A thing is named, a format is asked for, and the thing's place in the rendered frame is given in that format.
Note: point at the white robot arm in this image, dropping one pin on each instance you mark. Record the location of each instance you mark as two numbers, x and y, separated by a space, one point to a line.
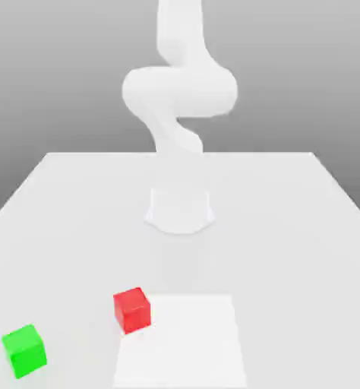
180 91

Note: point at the small green cube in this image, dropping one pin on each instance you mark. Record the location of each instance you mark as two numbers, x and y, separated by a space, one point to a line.
24 351

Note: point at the small red cube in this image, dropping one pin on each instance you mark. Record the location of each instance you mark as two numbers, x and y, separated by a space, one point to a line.
132 310

